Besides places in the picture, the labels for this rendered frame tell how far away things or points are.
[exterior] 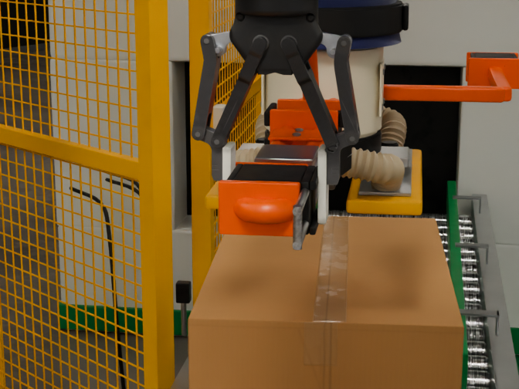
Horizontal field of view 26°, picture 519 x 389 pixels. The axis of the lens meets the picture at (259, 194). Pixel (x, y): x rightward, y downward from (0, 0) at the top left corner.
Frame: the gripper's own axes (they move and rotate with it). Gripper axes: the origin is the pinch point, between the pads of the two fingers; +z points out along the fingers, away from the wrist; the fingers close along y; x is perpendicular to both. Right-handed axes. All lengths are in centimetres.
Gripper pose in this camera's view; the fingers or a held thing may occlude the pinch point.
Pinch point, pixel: (276, 191)
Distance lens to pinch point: 105.2
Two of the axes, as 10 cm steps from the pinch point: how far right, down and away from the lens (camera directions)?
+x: -1.5, 2.4, -9.6
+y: -9.9, -0.4, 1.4
